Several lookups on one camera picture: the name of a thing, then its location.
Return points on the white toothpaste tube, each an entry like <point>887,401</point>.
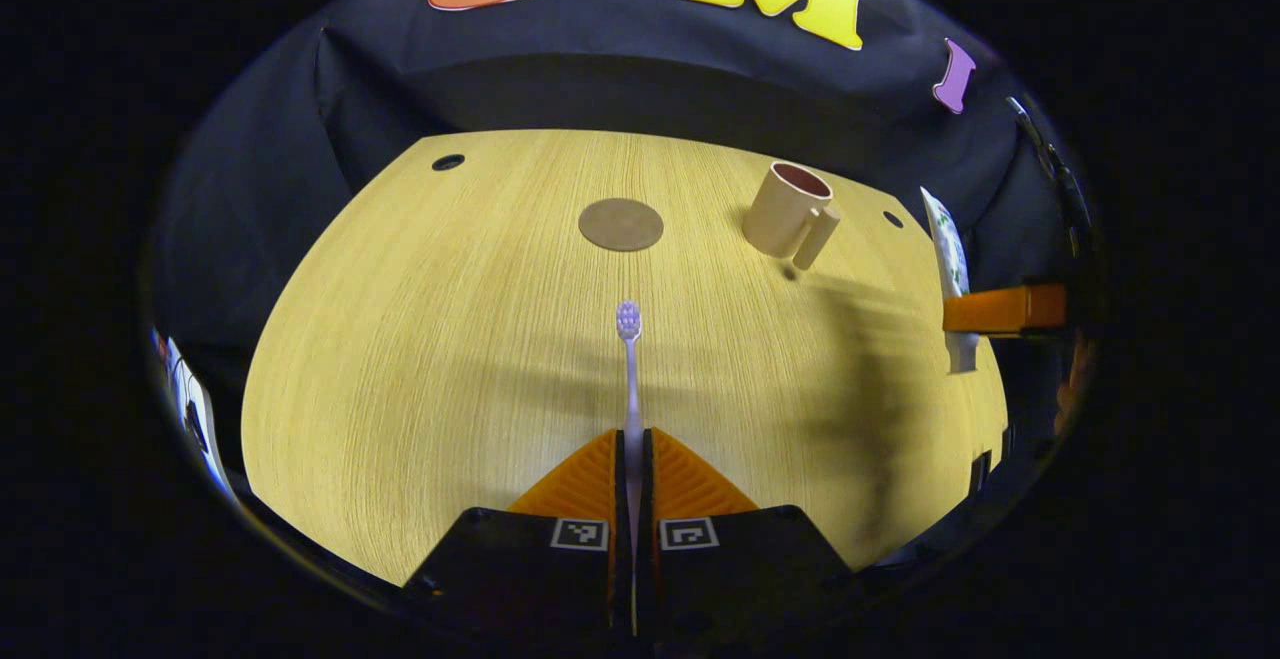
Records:
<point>950,249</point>

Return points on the round brown coaster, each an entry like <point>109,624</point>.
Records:
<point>620,225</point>

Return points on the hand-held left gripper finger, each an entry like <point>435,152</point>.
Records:
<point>621,489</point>
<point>645,489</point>

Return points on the black backdrop cloth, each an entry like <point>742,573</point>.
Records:
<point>600,79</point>

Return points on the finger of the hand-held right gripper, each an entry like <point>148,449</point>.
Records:
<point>1000,309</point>

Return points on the pale pink toothbrush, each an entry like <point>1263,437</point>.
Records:
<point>628,324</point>

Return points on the beige cup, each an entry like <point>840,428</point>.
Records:
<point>780,214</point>

